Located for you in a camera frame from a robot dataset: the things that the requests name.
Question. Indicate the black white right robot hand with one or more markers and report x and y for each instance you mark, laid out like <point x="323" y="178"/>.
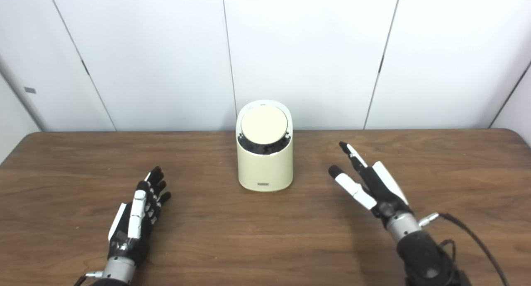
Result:
<point x="381" y="195"/>

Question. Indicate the cream-colored bin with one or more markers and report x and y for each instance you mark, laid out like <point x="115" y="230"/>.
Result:
<point x="265" y="170"/>

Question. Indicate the black bin liner bag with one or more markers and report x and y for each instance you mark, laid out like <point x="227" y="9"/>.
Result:
<point x="265" y="149"/>

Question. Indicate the cream round bin lid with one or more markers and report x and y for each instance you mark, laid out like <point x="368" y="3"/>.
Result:
<point x="264" y="124"/>

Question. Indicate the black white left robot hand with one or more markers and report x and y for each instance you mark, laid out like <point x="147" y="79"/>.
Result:
<point x="124" y="244"/>

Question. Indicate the small grey wall label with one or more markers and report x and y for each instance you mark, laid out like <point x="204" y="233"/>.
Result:
<point x="30" y="90"/>

